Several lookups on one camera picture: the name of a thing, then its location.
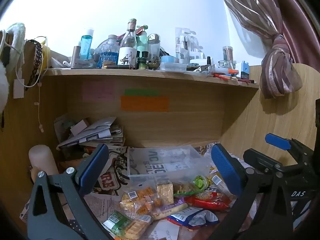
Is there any purple white snack bar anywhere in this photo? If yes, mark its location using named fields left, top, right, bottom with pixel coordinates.
left=151, top=197, right=188, bottom=221

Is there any small dark green bottle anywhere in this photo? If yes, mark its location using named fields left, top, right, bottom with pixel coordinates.
left=137, top=51, right=148, bottom=70

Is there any clear blister package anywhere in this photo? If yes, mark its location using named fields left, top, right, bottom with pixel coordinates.
left=174, top=27, right=203, bottom=63

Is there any striped mauve curtain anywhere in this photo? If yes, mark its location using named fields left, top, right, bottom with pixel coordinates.
left=213, top=0, right=320, bottom=99

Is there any copper glitter jar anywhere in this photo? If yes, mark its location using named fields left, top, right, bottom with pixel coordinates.
left=222, top=46, right=234, bottom=63

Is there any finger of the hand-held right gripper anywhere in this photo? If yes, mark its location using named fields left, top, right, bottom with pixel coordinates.
left=243, top=149, right=285, bottom=173
left=265, top=133, right=301, bottom=156

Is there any newspaper sheet cover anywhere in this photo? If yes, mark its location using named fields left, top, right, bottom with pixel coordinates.
left=20, top=142, right=263, bottom=240

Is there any yellow bottle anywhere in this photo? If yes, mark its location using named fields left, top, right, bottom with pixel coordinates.
left=41, top=44, right=51, bottom=68

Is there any clear green-edged cookie packet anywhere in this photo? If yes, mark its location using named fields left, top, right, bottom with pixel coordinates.
left=172, top=182, right=201, bottom=198

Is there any blue white snack packet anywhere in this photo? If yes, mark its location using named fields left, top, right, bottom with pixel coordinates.
left=166, top=206, right=220, bottom=231

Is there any green round candy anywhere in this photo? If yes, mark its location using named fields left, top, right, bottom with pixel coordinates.
left=192, top=175, right=209, bottom=191

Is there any clear lidded plastic case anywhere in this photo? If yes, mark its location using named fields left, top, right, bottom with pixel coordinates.
left=160, top=62, right=187, bottom=72

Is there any round blue water bottle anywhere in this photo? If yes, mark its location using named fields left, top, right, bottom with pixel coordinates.
left=99, top=35, right=119, bottom=68

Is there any white pillar candle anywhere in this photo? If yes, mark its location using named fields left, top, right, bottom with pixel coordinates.
left=28, top=145, right=60, bottom=178

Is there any clear glass liquor bottle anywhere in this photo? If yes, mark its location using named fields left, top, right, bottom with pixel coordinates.
left=117, top=19, right=138, bottom=70

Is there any stack of books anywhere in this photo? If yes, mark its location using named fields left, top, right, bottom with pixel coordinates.
left=54, top=116, right=126, bottom=153

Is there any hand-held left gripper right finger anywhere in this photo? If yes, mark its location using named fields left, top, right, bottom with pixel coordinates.
left=211, top=143, right=293, bottom=240

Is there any orange cracker packet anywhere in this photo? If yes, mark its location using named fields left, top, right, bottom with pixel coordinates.
left=120, top=184, right=161, bottom=216

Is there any green sticky note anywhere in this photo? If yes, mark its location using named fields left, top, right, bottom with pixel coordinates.
left=125, top=89, right=159, bottom=97

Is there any puffed rice cracker block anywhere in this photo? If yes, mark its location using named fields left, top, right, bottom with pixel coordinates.
left=156, top=182, right=174, bottom=204

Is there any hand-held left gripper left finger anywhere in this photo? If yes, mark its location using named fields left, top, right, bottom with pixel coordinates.
left=26, top=143, right=111, bottom=240

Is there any green label cracker packet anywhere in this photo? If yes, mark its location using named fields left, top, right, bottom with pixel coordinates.
left=102, top=211, right=153, bottom=240

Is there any white plush toy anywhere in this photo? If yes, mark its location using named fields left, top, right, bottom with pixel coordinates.
left=0, top=23, right=26, bottom=114

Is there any orange sticky note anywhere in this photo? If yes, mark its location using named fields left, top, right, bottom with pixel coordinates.
left=121, top=96, right=169, bottom=112

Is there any mint green pump bottle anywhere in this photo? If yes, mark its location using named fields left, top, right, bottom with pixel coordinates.
left=136, top=25, right=150, bottom=58

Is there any short glass jar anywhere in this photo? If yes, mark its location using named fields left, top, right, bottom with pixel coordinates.
left=218, top=60, right=234, bottom=70

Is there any tall blue liquid bottle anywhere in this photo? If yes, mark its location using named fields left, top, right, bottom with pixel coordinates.
left=80, top=29, right=94, bottom=61

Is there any clear plastic container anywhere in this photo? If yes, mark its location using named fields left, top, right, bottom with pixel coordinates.
left=127, top=145, right=213, bottom=181

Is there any clear tumbler silver lid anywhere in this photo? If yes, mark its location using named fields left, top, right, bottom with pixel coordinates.
left=147, top=33, right=161, bottom=63

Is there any braided headband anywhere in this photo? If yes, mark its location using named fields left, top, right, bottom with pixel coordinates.
left=24, top=39, right=43, bottom=88

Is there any clear barcode snack packet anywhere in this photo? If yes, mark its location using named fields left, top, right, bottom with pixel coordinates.
left=209, top=174, right=236, bottom=198

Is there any wooden shelf unit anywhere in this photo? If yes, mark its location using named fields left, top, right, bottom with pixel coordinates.
left=0, top=37, right=320, bottom=230

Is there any blue white stamp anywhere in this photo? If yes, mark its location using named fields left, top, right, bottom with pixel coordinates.
left=236, top=61, right=250, bottom=79

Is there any white paper tag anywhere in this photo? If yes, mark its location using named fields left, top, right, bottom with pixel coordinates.
left=13, top=79, right=25, bottom=99

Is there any white paper slip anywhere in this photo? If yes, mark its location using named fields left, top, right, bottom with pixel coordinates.
left=147, top=220, right=181, bottom=240

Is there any pink sticky note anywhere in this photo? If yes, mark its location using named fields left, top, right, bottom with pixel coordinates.
left=83, top=81, right=114, bottom=102

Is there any red snack packet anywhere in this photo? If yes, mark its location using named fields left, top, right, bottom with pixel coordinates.
left=184, top=191, right=233, bottom=211

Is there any white cord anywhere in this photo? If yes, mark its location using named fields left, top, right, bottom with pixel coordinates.
left=15, top=37, right=48, bottom=133

